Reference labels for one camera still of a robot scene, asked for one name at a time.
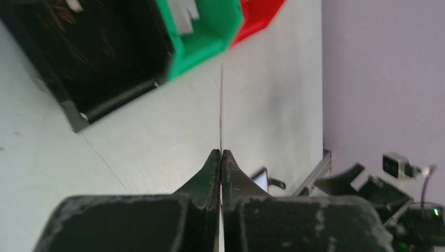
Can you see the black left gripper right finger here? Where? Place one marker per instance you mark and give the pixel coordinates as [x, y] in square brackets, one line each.
[257, 221]

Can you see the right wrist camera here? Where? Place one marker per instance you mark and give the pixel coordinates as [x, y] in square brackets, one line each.
[399, 167]

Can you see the green storage bin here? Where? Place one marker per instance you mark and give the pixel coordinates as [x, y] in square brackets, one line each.
[213, 32]

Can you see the silver cards in green bin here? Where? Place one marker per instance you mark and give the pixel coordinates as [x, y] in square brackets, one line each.
[184, 12]

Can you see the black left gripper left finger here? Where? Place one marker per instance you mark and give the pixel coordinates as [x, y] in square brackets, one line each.
[186, 220]

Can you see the black storage bin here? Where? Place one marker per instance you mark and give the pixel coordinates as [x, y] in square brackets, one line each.
[96, 61]

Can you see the black leather card holder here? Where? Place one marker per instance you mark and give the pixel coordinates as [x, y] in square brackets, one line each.
[262, 179]

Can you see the aluminium frame rail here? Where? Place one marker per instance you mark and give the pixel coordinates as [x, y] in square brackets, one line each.
[322, 170]

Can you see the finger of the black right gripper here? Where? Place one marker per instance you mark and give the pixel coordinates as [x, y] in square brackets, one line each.
[340, 184]

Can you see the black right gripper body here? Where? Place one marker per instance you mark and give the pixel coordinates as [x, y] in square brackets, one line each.
[414, 226]

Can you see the card in black bin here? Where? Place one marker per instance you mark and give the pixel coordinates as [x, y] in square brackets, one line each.
[74, 5]

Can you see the red storage bin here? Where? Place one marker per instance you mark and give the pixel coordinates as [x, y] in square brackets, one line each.
[257, 15]

